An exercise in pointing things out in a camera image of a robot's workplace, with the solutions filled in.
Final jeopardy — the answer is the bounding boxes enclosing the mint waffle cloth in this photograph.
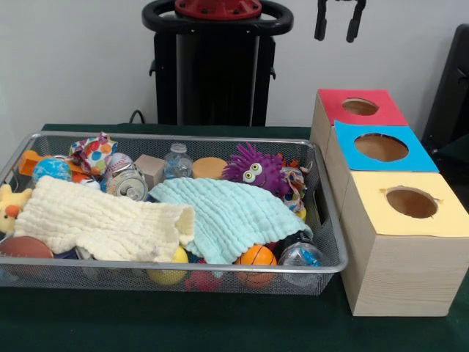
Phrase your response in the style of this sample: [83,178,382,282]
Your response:
[149,177,314,265]

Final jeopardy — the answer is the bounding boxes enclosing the brown toy football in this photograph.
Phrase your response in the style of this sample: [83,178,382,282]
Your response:
[0,235,55,260]

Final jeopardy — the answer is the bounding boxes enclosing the yellow duck plush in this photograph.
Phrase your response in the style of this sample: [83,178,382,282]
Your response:
[0,183,34,235]

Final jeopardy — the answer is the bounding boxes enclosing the orange toy basketball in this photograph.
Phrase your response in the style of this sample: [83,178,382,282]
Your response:
[234,244,278,289]

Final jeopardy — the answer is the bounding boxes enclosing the silver mesh bin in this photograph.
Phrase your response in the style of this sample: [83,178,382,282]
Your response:
[0,131,349,297]

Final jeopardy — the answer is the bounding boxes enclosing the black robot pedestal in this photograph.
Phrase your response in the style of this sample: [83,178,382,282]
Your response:
[141,0,294,128]

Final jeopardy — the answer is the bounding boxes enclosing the silver tin can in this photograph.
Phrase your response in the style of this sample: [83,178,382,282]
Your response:
[106,166,149,202]

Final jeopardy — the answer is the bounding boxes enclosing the dark green tablecloth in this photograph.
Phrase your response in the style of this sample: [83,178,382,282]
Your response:
[0,123,469,352]
[437,133,469,158]

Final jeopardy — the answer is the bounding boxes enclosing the blue green globe ball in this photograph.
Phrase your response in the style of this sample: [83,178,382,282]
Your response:
[32,157,73,186]

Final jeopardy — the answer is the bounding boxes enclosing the white toy baseball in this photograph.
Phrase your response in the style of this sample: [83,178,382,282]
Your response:
[105,152,133,177]

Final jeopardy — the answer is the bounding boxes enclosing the purple spiky monster toy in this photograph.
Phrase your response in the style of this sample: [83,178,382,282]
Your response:
[222,142,290,195]

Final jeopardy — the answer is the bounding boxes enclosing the black panel on stand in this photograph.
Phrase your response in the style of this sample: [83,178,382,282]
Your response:
[421,23,469,155]

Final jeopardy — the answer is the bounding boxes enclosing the polka dot fabric toy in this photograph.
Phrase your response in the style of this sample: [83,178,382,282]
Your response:
[69,131,118,176]

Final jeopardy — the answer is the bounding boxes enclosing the cream waffle cloth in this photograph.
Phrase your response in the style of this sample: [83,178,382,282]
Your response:
[13,175,196,263]

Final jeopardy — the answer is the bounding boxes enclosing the wooden box with three holes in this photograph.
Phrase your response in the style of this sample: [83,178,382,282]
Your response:
[309,88,469,318]

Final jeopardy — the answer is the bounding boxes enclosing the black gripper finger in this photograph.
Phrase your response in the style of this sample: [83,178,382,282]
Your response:
[346,0,367,43]
[314,0,330,40]

